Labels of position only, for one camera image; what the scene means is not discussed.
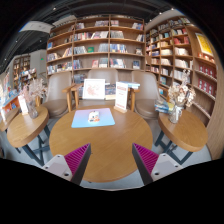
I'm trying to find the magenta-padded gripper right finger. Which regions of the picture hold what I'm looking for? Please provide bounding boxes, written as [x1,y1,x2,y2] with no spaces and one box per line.
[131,143,184,186]

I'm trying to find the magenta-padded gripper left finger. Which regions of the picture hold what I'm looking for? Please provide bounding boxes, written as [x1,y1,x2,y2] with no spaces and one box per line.
[41,143,92,186]

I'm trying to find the white orange patterned computer mouse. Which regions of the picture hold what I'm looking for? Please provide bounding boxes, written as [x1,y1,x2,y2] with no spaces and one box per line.
[87,110,101,123]

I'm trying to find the blue pink gradient mouse pad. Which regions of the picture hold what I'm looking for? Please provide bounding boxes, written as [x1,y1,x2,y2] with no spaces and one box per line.
[71,107,116,129]

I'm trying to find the round wooden side table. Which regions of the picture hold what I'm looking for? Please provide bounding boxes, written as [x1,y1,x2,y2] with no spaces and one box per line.
[153,109,209,166]
[6,105,51,167]

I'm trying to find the glass vase with dried flowers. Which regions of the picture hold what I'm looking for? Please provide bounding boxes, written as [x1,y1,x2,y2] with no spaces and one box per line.
[21,78,46,120]
[167,69,197,125]

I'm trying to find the stack of colourful books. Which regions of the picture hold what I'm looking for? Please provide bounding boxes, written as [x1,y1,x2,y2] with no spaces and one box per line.
[154,99,175,115]

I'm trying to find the beige armchair with wooden arms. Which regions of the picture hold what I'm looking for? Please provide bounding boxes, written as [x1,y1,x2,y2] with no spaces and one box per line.
[130,70,168,120]
[41,71,73,118]
[62,68,141,113]

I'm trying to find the white sign on wooden base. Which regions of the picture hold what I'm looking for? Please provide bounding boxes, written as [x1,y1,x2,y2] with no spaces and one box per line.
[113,81,129,114]

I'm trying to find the white framed picture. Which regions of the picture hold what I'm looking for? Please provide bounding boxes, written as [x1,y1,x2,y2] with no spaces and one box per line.
[82,78,107,101]

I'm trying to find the pale blue book stack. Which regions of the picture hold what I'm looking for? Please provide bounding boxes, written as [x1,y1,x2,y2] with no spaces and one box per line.
[117,80,141,90]

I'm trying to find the dark cover book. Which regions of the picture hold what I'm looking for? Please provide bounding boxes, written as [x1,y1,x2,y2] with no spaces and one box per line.
[104,83,117,101]

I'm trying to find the small white table card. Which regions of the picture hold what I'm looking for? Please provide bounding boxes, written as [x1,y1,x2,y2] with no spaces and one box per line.
[17,94,29,116]

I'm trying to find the colourful book display table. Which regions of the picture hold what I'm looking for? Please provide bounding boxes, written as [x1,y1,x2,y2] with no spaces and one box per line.
[0,71,22,133]

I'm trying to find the small distant bookshelf unit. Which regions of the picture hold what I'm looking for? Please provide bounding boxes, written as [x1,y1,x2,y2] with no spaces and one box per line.
[12,54,38,89]

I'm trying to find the curved wooden bookshelf unit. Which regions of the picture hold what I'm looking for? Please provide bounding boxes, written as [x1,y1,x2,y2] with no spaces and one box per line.
[144,14,218,118]

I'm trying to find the wide wooden bookshelf unit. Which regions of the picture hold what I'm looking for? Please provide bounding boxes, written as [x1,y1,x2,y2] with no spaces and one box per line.
[45,13,147,81]

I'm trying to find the white hanging ceiling panel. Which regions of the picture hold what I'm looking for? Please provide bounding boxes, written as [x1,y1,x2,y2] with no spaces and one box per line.
[19,20,54,34]

